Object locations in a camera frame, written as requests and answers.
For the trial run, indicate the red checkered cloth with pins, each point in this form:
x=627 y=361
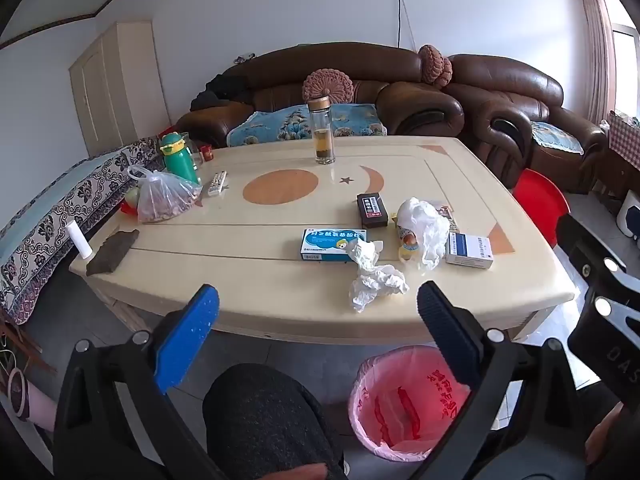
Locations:
x=625 y=135

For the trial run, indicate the dark clothes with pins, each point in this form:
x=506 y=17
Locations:
x=220 y=90

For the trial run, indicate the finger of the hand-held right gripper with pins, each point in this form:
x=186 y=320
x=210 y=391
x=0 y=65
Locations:
x=580 y=245

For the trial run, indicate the blue armchair seat cover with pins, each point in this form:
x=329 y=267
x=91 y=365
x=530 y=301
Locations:
x=555 y=137

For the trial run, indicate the red and green fruit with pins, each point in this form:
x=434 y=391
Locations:
x=131 y=196

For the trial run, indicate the brown leather sofa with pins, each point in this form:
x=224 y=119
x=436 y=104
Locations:
x=325 y=62

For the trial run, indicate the brown leather armchair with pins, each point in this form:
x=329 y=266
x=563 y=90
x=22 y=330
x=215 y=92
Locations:
x=500 y=85

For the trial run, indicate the white tissue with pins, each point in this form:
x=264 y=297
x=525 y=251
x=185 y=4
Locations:
x=375 y=285

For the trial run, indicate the yellow snack wrapper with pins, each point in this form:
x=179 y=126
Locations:
x=407 y=249

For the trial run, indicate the white remote control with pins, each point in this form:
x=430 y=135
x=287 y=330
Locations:
x=217 y=183

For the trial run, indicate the blue floral sofa cover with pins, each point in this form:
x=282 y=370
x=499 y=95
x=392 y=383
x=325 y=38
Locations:
x=280 y=122

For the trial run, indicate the pink lined trash bin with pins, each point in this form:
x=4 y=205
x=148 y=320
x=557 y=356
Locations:
x=400 y=410

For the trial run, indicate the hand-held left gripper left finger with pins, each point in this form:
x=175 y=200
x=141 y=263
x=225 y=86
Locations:
x=192 y=335

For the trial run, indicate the beige curtain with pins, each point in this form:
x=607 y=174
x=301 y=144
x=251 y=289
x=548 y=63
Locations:
x=597 y=60

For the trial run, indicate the clear bag of nuts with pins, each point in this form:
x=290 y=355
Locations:
x=160 y=200

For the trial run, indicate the glass tea bottle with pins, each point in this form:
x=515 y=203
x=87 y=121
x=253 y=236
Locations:
x=322 y=125

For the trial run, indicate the window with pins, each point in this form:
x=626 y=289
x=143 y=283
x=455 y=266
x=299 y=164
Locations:
x=627 y=60

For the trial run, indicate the colourful open card box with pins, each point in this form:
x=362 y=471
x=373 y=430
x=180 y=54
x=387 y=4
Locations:
x=451 y=220

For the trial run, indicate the small red box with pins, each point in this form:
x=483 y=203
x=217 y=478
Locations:
x=206 y=153

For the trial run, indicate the black box with label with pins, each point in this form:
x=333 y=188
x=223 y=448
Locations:
x=372 y=210

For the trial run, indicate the cream wardrobe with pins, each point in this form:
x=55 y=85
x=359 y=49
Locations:
x=120 y=90

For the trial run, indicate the person's right hand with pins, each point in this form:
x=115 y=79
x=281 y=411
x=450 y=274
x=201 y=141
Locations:
x=602 y=440

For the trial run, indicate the green water bottle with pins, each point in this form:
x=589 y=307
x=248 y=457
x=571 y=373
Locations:
x=182 y=165

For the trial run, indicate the white plastic bag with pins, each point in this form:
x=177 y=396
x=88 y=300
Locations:
x=425 y=225

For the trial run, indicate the blue and white medicine box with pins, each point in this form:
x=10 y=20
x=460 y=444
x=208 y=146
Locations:
x=325 y=245

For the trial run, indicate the white cylinder tube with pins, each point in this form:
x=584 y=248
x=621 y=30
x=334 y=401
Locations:
x=80 y=240

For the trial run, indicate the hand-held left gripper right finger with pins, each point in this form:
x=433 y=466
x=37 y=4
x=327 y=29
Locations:
x=445 y=330

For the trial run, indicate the red plastic stool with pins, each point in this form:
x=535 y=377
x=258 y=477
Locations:
x=540 y=200

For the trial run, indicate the person's leg in grey pants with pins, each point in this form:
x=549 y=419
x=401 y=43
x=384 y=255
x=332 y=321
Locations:
x=270 y=420

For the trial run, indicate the round pink knit cushion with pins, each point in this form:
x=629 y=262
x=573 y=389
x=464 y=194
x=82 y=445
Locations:
x=327 y=85
x=432 y=62

